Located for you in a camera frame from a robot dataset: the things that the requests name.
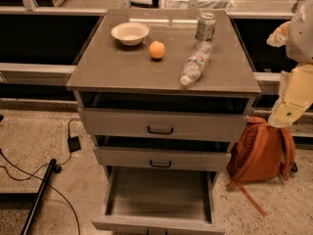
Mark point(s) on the clear plastic water bottle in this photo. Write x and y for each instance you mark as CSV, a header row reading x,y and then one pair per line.
x,y
196,63

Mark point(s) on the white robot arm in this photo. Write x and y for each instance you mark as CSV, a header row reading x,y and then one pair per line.
x,y
296,86

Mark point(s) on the grey drawer cabinet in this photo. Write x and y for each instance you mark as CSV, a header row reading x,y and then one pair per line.
x,y
113,76

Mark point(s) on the top grey drawer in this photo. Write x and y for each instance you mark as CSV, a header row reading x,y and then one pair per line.
x,y
150,124

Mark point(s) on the grey drawer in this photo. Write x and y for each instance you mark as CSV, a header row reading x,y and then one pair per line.
x,y
147,201
164,159
150,124

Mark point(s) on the middle grey drawer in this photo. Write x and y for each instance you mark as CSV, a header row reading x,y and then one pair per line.
x,y
164,159

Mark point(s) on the bottom grey drawer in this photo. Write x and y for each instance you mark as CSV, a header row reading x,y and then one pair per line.
x,y
147,201

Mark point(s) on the orange fruit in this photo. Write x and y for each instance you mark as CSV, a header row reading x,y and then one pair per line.
x,y
157,50

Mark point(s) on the white bowl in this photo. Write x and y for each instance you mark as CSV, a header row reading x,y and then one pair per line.
x,y
130,34

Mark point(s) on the black power adapter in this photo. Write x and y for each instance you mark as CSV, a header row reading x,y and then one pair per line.
x,y
73,144

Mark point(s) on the soda can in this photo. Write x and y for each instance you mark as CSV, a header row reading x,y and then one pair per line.
x,y
206,27

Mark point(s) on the orange backpack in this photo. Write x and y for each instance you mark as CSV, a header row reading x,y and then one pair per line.
x,y
262,153

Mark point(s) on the black pole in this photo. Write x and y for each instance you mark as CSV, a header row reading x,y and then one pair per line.
x,y
39,197

